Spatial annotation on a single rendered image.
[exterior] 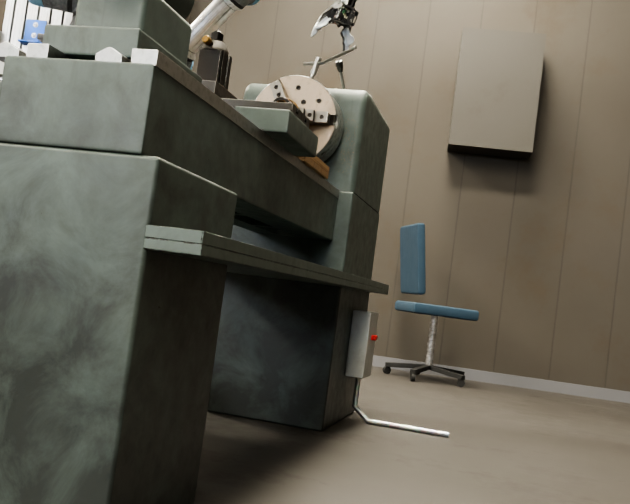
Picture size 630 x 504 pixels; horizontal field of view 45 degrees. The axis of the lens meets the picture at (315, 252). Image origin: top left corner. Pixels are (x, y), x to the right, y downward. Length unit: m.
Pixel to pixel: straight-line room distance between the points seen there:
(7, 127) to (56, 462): 0.60
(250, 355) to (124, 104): 1.61
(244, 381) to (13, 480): 1.50
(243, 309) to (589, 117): 3.89
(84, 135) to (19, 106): 0.15
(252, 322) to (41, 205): 1.52
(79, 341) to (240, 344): 1.52
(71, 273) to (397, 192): 4.68
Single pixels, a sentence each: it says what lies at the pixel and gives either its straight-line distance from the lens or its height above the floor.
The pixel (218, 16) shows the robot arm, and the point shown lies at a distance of 3.09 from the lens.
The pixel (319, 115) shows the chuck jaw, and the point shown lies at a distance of 2.65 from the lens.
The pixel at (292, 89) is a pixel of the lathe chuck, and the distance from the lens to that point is 2.75.
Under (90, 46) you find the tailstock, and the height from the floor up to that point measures 0.88.
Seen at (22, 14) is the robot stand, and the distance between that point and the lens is 2.91.
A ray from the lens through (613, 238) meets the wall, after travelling 6.03.
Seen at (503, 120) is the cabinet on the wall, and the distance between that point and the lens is 5.77.
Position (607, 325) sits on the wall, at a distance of 6.00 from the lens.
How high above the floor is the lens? 0.48
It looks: 3 degrees up
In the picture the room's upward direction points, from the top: 8 degrees clockwise
